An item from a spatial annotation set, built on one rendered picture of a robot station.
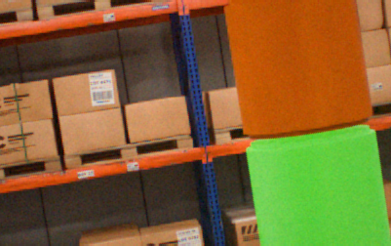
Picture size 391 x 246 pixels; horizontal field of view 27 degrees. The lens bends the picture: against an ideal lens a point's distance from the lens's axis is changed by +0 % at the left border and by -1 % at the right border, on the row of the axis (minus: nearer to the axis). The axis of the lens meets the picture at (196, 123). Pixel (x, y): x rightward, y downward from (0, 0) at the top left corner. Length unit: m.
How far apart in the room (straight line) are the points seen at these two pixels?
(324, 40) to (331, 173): 0.05
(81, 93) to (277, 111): 7.48
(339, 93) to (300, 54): 0.02
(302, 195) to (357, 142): 0.03
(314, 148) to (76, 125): 7.50
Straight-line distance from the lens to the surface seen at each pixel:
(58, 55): 9.10
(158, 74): 9.10
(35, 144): 7.83
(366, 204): 0.31
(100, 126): 7.78
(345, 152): 0.30
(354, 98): 0.30
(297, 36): 0.29
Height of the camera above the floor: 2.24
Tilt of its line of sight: 3 degrees down
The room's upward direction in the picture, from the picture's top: 9 degrees counter-clockwise
